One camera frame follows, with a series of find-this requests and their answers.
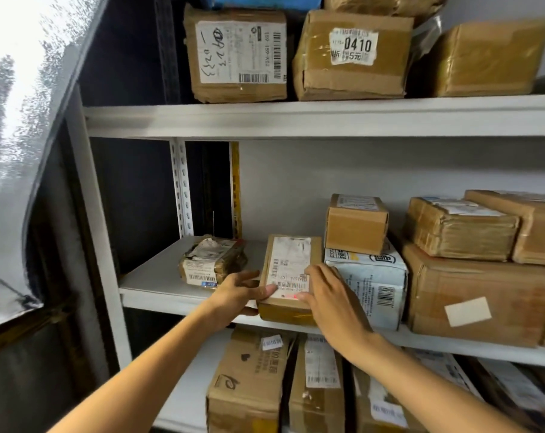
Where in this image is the person's left hand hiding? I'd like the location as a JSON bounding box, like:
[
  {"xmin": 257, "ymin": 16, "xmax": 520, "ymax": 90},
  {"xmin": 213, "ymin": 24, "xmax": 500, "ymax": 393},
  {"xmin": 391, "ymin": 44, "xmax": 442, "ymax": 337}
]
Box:
[{"xmin": 203, "ymin": 270, "xmax": 278, "ymax": 333}]

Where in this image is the person's right hand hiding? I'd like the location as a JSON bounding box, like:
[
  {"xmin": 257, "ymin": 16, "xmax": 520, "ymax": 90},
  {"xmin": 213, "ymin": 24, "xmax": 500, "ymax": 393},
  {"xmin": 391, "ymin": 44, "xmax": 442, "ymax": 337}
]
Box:
[{"xmin": 293, "ymin": 263, "xmax": 376, "ymax": 358}]

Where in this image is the yellow fronted box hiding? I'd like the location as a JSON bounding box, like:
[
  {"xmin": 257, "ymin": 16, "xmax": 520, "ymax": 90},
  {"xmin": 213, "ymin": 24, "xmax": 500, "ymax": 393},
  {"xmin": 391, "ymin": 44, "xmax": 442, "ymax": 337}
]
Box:
[{"xmin": 257, "ymin": 234, "xmax": 323, "ymax": 328}]

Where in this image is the small cardboard box white label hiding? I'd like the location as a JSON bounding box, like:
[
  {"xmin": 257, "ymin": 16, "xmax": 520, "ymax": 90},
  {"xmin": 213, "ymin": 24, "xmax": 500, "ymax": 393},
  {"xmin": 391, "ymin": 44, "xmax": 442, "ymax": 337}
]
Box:
[{"xmin": 324, "ymin": 193, "xmax": 390, "ymax": 257}]

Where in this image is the white metal shelf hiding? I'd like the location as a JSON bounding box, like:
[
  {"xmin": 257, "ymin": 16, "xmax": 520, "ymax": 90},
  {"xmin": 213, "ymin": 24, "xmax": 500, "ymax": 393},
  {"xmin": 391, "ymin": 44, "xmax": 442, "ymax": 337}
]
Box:
[{"xmin": 67, "ymin": 72, "xmax": 545, "ymax": 433}]

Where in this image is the brown box handwritten white label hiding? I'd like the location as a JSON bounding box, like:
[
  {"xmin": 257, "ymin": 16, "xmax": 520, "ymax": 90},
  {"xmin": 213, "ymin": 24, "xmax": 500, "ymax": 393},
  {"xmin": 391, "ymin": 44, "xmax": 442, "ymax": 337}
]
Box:
[{"xmin": 183, "ymin": 4, "xmax": 288, "ymax": 104}]

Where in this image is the cardboard box with black handwriting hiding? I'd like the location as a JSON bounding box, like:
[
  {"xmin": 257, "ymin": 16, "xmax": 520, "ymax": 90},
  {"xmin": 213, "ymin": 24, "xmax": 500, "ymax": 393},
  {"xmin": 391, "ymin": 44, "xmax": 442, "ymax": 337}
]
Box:
[{"xmin": 464, "ymin": 189, "xmax": 545, "ymax": 268}]

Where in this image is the taped brown parcel 0410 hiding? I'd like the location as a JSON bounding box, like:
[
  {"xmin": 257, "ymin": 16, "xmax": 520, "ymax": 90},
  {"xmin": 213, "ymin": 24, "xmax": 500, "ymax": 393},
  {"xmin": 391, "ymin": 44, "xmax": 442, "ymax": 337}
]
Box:
[{"xmin": 292, "ymin": 9, "xmax": 415, "ymax": 102}]

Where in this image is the small taped box 0461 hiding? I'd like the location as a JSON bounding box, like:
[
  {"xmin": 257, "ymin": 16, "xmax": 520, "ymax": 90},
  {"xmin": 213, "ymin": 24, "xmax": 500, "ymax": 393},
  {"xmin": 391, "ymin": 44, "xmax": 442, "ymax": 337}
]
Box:
[{"xmin": 427, "ymin": 17, "xmax": 545, "ymax": 97}]

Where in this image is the taped brown parcel 0038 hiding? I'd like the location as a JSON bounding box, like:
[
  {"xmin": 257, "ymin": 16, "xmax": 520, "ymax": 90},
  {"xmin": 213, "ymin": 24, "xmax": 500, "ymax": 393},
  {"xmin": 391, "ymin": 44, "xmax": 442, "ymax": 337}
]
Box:
[{"xmin": 324, "ymin": 0, "xmax": 449, "ymax": 24}]

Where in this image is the person's right forearm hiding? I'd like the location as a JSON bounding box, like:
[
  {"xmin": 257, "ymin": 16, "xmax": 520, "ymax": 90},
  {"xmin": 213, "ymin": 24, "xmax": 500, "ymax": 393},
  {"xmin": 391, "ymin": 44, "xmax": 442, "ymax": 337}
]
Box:
[{"xmin": 346, "ymin": 333, "xmax": 525, "ymax": 433}]

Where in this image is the person's left forearm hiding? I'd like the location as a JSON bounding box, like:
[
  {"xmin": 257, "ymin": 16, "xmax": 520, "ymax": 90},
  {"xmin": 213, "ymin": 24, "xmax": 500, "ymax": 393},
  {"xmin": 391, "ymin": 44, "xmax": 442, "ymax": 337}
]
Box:
[{"xmin": 49, "ymin": 306, "xmax": 228, "ymax": 433}]

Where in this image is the small taped cardboard parcel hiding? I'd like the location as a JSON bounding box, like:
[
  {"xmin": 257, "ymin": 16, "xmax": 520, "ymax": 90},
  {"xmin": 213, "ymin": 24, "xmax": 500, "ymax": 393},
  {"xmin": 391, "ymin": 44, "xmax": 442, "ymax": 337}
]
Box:
[{"xmin": 352, "ymin": 364, "xmax": 429, "ymax": 433}]

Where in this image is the cardboard parcel white label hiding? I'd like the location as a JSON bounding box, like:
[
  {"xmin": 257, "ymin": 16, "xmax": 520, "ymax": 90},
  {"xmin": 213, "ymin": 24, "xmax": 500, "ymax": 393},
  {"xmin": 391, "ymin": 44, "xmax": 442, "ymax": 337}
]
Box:
[{"xmin": 289, "ymin": 334, "xmax": 345, "ymax": 433}]

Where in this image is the green and white carton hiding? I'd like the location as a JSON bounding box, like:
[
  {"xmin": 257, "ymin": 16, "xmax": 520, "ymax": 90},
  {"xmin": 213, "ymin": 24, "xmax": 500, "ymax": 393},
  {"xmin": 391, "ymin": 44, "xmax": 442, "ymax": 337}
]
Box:
[{"xmin": 407, "ymin": 348, "xmax": 484, "ymax": 402}]

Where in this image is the blue checkered cardboard box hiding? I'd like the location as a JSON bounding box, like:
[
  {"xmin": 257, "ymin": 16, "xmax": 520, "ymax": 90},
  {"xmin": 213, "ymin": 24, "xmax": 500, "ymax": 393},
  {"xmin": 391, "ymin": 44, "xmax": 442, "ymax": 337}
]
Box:
[{"xmin": 473, "ymin": 357, "xmax": 545, "ymax": 433}]

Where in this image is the yellow sticker strip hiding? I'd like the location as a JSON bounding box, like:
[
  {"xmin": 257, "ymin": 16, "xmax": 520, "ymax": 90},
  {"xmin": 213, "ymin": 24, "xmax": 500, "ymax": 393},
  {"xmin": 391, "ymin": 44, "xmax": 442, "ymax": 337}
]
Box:
[{"xmin": 229, "ymin": 141, "xmax": 243, "ymax": 239}]

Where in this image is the silver softbox light reflector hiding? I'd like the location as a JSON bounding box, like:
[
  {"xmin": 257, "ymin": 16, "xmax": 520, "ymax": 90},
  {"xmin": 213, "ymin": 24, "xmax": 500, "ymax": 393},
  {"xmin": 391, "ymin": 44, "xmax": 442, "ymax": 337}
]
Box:
[{"xmin": 0, "ymin": 0, "xmax": 111, "ymax": 330}]

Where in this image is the dull yellow wall strip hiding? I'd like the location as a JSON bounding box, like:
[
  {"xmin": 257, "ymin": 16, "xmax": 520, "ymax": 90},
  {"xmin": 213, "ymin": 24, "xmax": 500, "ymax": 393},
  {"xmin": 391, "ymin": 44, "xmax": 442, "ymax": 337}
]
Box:
[{"xmin": 0, "ymin": 306, "xmax": 70, "ymax": 359}]

